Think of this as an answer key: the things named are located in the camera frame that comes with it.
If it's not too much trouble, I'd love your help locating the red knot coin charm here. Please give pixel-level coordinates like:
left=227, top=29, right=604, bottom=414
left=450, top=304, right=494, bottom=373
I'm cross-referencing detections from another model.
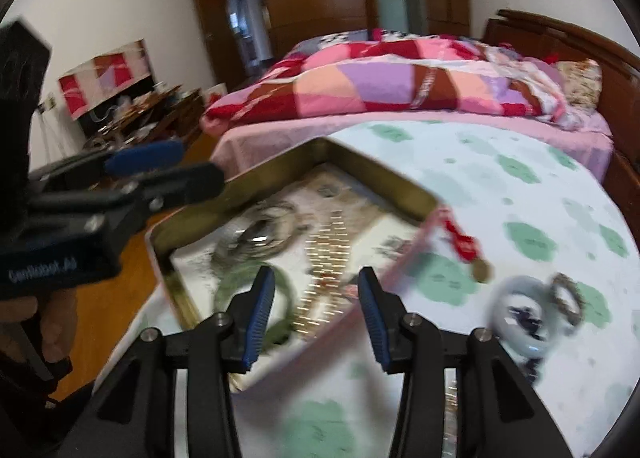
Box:
left=435, top=208, right=494, bottom=285

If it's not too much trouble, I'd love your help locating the pink bed sheet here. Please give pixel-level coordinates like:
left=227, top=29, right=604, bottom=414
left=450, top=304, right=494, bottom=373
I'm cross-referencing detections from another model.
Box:
left=210, top=108, right=615, bottom=185

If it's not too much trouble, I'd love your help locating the patchwork quilt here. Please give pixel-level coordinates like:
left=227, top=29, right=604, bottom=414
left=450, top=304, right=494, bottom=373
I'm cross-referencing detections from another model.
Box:
left=202, top=30, right=571, bottom=123

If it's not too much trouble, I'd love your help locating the floral pillow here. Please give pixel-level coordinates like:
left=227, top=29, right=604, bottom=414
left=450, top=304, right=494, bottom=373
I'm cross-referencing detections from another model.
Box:
left=554, top=59, right=604, bottom=112

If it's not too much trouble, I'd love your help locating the person's left hand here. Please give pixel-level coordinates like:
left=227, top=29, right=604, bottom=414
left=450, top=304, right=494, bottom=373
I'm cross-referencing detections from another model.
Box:
left=0, top=287, right=80, bottom=375

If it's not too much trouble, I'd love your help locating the green jade bangle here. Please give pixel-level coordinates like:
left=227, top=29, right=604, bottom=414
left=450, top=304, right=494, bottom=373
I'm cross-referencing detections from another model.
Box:
left=212, top=265, right=302, bottom=355

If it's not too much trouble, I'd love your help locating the purple bead bracelet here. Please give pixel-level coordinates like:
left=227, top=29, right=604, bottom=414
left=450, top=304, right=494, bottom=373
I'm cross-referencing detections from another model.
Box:
left=502, top=305, right=548, bottom=384

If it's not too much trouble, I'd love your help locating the wooden headboard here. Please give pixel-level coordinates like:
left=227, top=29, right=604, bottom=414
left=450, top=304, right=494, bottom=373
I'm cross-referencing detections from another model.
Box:
left=482, top=8, right=640, bottom=224

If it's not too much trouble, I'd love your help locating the white jade bangle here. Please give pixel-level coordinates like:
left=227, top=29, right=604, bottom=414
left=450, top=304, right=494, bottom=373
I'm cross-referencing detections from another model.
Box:
left=487, top=275, right=564, bottom=357

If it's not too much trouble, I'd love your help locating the pink metal tin box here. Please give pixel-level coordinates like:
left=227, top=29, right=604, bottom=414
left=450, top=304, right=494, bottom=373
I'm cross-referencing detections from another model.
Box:
left=145, top=137, right=443, bottom=391

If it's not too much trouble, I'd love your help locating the metal watch band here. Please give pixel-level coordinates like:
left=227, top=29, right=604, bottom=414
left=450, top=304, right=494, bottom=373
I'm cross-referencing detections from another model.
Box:
left=292, top=217, right=362, bottom=340

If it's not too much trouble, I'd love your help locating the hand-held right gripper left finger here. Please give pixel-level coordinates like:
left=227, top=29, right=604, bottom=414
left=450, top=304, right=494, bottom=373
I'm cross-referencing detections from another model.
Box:
left=30, top=265, right=278, bottom=458

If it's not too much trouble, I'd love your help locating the cloth covered television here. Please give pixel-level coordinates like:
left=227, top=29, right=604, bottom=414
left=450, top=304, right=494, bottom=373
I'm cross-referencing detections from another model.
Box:
left=56, top=38, right=154, bottom=122

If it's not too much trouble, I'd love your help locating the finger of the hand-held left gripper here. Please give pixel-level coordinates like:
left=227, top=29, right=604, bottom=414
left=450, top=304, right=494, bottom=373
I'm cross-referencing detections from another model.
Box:
left=30, top=162, right=226, bottom=231
left=30, top=139, right=187, bottom=189

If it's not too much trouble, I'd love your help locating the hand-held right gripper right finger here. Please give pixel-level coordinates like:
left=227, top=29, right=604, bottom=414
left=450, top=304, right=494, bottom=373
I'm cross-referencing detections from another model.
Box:
left=357, top=265, right=576, bottom=458

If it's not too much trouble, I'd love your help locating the wooden television cabinet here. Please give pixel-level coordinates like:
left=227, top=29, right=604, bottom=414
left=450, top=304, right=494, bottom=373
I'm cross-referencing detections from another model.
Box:
left=77, top=84, right=207, bottom=175

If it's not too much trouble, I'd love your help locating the brown bead bracelet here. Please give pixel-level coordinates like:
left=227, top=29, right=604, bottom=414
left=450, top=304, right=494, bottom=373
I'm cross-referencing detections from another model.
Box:
left=549, top=273, right=587, bottom=328

